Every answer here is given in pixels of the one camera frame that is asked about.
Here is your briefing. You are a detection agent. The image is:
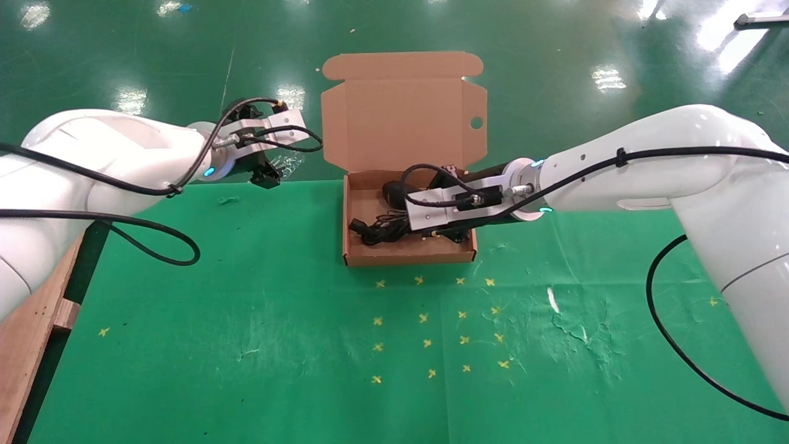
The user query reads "black hanging right arm cable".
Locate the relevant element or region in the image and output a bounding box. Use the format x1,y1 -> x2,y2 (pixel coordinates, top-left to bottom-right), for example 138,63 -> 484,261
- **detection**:
645,234 -> 789,424

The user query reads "black clipped right arm cable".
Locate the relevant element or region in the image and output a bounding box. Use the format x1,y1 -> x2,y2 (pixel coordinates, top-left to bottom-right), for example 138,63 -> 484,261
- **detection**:
473,146 -> 789,226

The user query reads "clear plastic bag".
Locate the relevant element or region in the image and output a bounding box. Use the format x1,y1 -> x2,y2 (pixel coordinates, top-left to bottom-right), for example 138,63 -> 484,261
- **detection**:
270,151 -> 306,183

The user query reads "black hanging arm cable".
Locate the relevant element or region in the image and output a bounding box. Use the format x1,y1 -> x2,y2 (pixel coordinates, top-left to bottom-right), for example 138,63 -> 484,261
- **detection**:
645,234 -> 789,424
0,209 -> 202,268

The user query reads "short black left mount cable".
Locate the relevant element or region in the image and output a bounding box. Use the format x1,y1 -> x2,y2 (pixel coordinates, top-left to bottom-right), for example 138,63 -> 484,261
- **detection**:
245,125 -> 324,154

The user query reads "black hanging left arm cable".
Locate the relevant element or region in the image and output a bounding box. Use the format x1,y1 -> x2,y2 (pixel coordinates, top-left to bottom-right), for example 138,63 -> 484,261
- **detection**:
0,209 -> 202,268

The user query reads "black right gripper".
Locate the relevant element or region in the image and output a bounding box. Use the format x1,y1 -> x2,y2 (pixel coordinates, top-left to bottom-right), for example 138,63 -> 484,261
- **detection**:
425,160 -> 517,243

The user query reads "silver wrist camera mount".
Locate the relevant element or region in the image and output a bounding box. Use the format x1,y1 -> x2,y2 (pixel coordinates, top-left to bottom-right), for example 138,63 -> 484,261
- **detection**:
404,175 -> 516,232
216,110 -> 308,152

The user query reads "wooden board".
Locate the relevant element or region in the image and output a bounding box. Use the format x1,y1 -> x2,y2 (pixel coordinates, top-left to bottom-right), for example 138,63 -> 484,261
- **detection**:
0,234 -> 88,444

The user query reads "brown cardboard mailer box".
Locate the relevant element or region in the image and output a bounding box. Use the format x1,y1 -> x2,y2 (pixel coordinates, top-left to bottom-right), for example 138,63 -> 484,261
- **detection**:
320,51 -> 488,267

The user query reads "short black right mount cable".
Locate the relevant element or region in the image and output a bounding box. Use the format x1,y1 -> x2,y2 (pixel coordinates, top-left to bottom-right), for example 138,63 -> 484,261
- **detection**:
403,163 -> 489,208

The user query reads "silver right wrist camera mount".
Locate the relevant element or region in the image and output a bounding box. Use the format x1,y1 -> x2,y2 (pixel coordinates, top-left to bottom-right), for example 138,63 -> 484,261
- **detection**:
404,175 -> 516,232

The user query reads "short black mount cable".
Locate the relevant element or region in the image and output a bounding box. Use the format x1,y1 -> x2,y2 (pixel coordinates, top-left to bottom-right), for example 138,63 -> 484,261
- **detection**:
403,163 -> 489,208
245,125 -> 324,154

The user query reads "black power cable with plug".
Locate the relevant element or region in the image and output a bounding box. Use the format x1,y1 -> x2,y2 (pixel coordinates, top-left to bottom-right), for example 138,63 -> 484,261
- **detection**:
348,212 -> 412,247

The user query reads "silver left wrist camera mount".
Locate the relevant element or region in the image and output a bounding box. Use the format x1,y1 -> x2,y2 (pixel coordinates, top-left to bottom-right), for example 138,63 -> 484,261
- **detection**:
216,110 -> 308,152

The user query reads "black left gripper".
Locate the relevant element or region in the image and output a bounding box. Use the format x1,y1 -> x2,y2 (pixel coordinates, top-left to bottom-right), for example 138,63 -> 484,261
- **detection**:
226,103 -> 285,190

